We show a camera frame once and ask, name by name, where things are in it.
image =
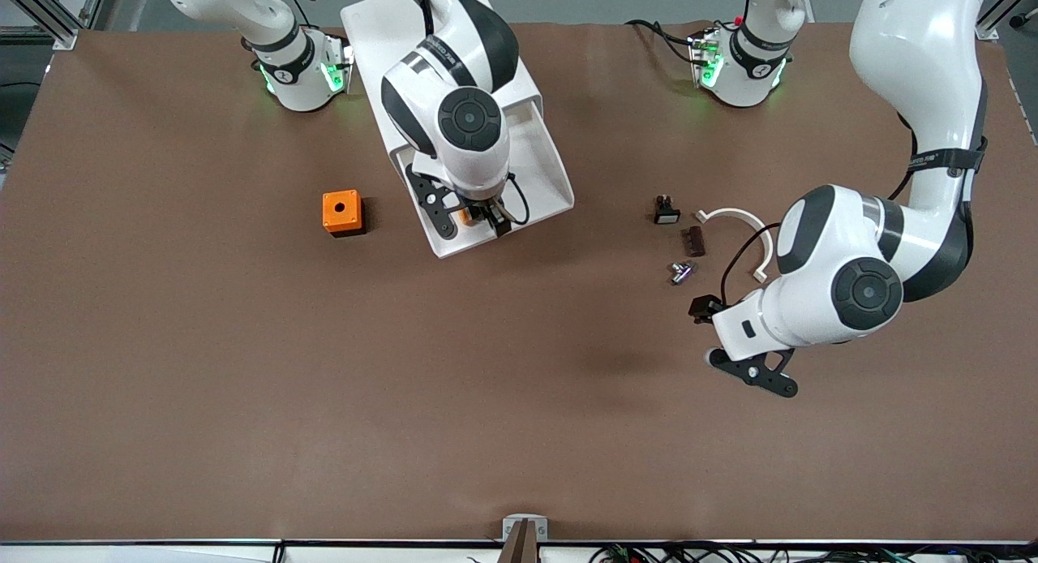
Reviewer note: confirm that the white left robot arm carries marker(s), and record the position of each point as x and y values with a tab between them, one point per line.
924	44

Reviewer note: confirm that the white curved plastic clamp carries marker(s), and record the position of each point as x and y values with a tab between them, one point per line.
734	214

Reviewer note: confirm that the aluminium frame profile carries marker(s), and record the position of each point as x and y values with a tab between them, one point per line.
61	34
1005	11

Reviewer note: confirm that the metal tee fitting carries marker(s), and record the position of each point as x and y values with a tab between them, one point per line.
682	272

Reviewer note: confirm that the grey metal mount bracket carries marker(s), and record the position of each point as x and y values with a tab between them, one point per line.
525	532

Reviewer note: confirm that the small black switch part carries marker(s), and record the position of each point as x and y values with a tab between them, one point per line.
666	215

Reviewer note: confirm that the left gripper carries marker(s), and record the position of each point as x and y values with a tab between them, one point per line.
702	307

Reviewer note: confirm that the orange box with hole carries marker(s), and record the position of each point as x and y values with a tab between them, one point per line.
340	210

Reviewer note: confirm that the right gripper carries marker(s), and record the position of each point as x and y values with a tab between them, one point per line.
490	216

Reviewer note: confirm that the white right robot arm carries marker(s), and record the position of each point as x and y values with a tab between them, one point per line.
454	68

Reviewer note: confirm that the orange push button switch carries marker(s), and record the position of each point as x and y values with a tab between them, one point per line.
467	217

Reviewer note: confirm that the small brown block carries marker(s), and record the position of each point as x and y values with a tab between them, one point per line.
694	242

